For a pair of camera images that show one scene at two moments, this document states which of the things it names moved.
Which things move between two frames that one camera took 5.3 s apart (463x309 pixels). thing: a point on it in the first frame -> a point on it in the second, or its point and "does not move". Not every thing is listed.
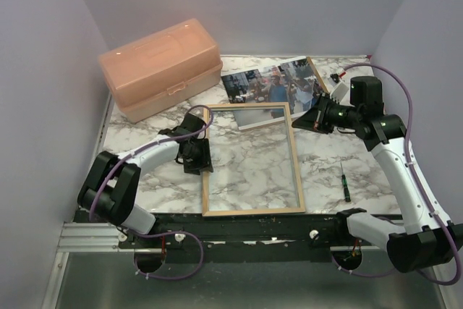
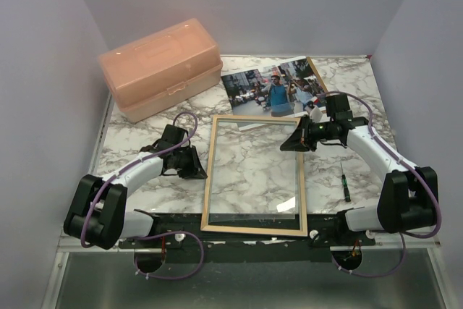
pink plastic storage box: x=162 y=69 does not move
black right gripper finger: x=309 y=119 -> x=297 y=141
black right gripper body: x=333 y=113 -> x=317 y=132
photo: x=273 y=95 does not move
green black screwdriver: x=346 y=186 does not move
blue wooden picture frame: x=206 y=213 -> x=252 y=185
